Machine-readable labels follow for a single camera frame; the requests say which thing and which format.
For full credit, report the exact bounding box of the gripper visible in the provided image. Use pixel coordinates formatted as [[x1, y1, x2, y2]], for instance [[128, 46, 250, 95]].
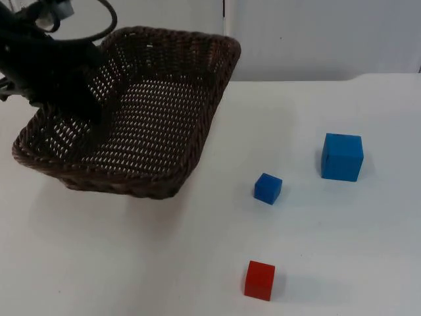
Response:
[[0, 28, 107, 125]]

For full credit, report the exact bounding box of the dark brown wicker basket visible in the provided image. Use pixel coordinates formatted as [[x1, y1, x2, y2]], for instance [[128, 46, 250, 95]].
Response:
[[11, 26, 242, 199]]

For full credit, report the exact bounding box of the large blue cube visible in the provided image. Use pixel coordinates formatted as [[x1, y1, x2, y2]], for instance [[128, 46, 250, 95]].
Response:
[[320, 132, 365, 182]]

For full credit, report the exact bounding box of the small blue cube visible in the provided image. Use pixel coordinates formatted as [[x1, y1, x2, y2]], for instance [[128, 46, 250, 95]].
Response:
[[253, 172, 284, 205]]

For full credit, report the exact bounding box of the red cube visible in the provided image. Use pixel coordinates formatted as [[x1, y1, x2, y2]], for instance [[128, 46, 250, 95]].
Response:
[[243, 260, 276, 302]]

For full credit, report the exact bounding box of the black cable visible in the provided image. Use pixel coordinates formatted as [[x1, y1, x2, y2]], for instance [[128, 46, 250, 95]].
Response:
[[54, 0, 118, 43]]

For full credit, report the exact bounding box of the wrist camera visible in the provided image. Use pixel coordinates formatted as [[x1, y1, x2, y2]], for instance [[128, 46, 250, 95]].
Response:
[[34, 0, 76, 33]]

